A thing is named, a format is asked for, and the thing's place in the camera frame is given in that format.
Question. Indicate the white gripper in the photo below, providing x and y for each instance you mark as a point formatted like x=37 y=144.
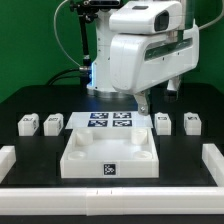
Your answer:
x=139 y=62

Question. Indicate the white U-shaped fence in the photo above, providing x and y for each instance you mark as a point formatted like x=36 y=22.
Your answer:
x=105 y=201

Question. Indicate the white square tabletop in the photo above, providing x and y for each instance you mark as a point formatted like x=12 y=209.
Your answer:
x=110 y=153

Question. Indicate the marker tag sheet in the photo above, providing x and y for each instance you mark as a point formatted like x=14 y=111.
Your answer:
x=108 y=119

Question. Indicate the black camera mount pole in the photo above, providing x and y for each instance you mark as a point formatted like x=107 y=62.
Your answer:
x=87 y=11

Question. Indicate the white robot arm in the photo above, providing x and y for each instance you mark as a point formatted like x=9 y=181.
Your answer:
x=136 y=17

